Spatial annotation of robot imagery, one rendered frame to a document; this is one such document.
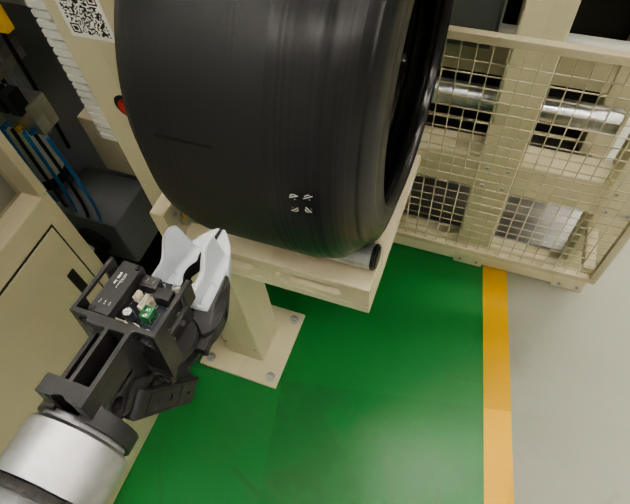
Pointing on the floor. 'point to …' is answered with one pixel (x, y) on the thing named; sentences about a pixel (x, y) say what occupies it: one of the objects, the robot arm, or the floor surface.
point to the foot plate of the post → (275, 360)
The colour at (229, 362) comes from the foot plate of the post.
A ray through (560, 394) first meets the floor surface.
